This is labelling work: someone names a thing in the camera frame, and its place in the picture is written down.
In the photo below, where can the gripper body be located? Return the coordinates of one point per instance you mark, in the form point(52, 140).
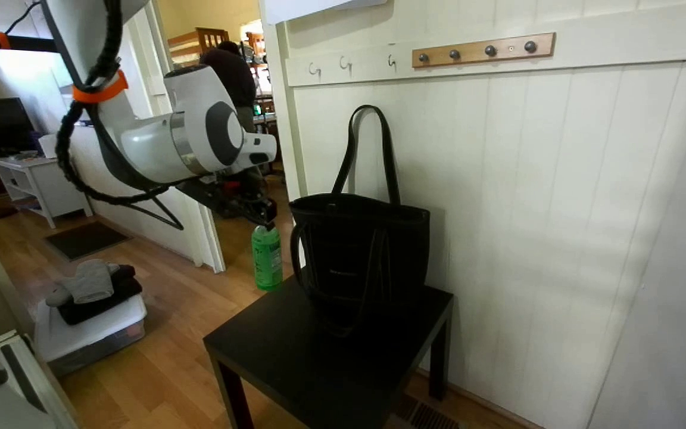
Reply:
point(224, 199)

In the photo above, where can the green plastic bottle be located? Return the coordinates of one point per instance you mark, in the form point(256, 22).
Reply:
point(267, 262)

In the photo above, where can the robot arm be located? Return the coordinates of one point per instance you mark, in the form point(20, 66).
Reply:
point(200, 128)

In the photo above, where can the black tote bag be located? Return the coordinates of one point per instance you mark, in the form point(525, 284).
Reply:
point(361, 256)

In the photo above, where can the person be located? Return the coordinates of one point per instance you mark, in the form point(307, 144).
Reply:
point(233, 74)

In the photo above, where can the dark door mat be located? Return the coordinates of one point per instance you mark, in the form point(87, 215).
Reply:
point(86, 239)

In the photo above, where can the grey folded cloth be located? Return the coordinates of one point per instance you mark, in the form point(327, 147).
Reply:
point(90, 281)

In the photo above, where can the black folded clothes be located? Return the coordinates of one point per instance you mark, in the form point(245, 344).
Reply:
point(102, 301)

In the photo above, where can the wooden chair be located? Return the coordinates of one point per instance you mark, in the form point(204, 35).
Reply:
point(200, 42)

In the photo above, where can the white side table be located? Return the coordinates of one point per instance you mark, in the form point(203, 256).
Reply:
point(45, 182)

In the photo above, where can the clear storage bin white lid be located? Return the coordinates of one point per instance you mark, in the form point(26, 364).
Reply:
point(90, 336)

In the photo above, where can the black monitor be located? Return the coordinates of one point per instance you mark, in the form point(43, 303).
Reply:
point(0, 125)

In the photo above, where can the black bar with orange tie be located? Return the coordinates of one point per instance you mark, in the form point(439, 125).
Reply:
point(21, 42)

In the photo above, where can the floor vent grille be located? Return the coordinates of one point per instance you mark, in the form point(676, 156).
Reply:
point(429, 416)

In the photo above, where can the metal wall hook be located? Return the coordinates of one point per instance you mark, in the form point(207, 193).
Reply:
point(315, 71)
point(391, 61)
point(346, 63)

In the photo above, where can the wooden peg rail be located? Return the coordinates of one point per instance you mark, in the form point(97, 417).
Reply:
point(474, 52)

